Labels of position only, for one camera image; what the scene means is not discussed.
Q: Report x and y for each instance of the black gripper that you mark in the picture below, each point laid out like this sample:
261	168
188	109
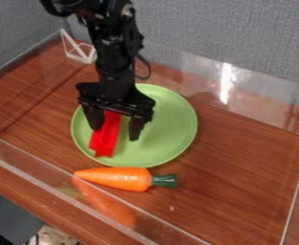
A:
118	96

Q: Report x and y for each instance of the red plastic block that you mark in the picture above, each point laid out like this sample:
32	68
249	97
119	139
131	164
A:
104	139

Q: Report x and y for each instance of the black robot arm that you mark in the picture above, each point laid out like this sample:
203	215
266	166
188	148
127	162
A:
118	40

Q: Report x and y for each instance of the green round plate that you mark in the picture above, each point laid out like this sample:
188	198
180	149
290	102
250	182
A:
164	138

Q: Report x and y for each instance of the orange toy carrot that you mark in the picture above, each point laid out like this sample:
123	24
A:
127	178

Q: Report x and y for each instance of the clear acrylic corner bracket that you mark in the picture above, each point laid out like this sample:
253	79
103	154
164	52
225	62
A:
79	51

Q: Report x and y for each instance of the clear acrylic enclosure wall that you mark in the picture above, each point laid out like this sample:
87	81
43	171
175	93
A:
237	197

